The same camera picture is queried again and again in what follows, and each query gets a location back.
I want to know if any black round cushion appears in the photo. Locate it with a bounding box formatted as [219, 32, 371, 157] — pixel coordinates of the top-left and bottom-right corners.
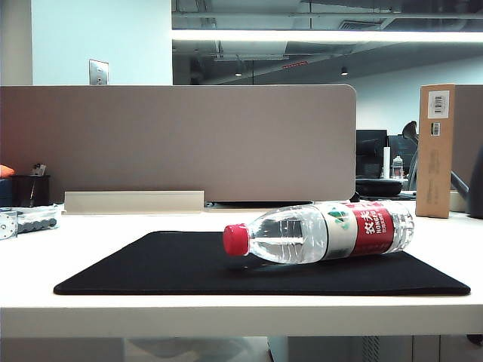
[355, 177, 405, 197]

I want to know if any bag of black parts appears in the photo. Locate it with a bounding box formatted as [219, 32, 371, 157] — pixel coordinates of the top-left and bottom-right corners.
[14, 204, 60, 234]

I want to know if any black office chair headrest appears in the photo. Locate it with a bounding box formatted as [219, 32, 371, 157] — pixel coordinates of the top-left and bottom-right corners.
[401, 120, 419, 145]

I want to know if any black pen holder cup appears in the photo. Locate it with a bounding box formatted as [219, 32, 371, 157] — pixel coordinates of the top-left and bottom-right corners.
[10, 173, 51, 207]

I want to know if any silver wall switch plate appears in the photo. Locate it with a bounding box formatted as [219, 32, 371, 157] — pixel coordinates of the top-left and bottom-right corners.
[88, 59, 109, 86]

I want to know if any cream cable tray rail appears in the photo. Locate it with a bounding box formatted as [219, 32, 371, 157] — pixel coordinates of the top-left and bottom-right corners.
[63, 190, 205, 213]

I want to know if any black mouse pad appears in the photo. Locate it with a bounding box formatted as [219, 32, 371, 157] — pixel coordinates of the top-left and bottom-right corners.
[53, 230, 472, 296]

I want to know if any tall brown cardboard box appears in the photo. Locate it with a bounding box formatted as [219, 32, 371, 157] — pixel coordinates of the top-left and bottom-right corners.
[415, 83, 457, 219]

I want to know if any silver metal bracket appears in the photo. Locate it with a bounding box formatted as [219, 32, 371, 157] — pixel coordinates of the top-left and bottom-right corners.
[0, 210, 19, 241]

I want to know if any beige desk partition panel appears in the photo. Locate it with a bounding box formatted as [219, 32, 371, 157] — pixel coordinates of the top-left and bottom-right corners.
[0, 84, 358, 204]

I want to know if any clear red-capped water bottle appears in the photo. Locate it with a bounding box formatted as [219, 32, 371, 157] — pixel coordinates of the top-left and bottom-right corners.
[222, 200, 415, 264]

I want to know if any black computer monitor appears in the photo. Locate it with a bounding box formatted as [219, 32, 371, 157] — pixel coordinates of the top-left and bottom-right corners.
[355, 129, 389, 179]

